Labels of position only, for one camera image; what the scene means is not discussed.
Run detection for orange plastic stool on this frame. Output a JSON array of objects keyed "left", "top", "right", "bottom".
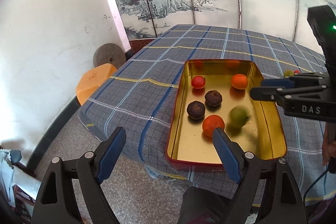
[{"left": 76, "top": 63, "right": 117, "bottom": 106}]

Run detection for person's dark trousers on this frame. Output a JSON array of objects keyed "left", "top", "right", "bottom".
[{"left": 178, "top": 186, "right": 252, "bottom": 224}]

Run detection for person's right hand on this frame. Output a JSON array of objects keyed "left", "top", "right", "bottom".
[{"left": 322, "top": 124, "right": 336, "bottom": 167}]

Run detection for red and gold tin box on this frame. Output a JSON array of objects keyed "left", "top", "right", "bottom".
[{"left": 165, "top": 59, "right": 287, "bottom": 170}]

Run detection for orange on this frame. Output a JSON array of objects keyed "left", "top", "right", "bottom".
[
  {"left": 231, "top": 73, "right": 248, "bottom": 90},
  {"left": 202, "top": 115, "right": 225, "bottom": 138}
]

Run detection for dark passion fruit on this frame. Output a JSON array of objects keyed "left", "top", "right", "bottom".
[
  {"left": 205, "top": 90, "right": 223, "bottom": 108},
  {"left": 187, "top": 101, "right": 206, "bottom": 120}
]

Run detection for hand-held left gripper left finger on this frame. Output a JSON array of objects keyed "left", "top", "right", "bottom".
[{"left": 31, "top": 126, "right": 127, "bottom": 224}]

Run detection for black cable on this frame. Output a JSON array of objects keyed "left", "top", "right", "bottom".
[{"left": 303, "top": 169, "right": 328, "bottom": 201}]

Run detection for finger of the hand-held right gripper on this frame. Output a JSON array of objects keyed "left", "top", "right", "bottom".
[
  {"left": 249, "top": 85, "right": 328, "bottom": 104},
  {"left": 261, "top": 72, "right": 328, "bottom": 88}
]

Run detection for grey millstone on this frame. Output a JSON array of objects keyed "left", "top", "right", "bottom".
[{"left": 93, "top": 43, "right": 126, "bottom": 68}]

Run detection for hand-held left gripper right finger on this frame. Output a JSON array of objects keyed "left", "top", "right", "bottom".
[{"left": 212, "top": 128, "right": 309, "bottom": 224}]

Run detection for crumpled white paper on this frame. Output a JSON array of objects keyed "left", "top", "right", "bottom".
[{"left": 0, "top": 145, "right": 40, "bottom": 205}]

